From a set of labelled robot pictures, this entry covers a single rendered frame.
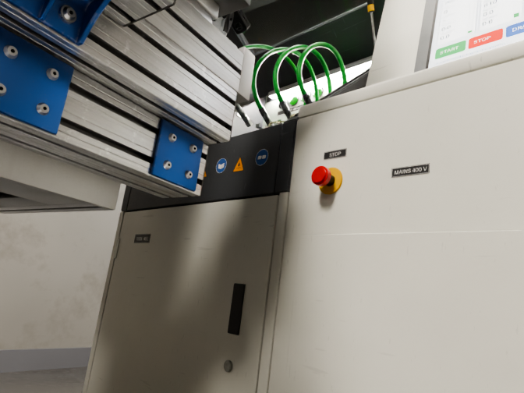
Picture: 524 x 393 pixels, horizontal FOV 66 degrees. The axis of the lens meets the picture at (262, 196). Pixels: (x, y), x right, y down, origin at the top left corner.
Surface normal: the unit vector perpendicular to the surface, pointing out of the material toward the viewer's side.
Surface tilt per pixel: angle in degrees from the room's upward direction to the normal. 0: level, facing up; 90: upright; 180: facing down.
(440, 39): 76
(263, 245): 90
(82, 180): 90
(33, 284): 90
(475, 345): 90
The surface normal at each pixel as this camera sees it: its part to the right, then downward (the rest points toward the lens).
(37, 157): 0.83, -0.04
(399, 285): -0.68, -0.26
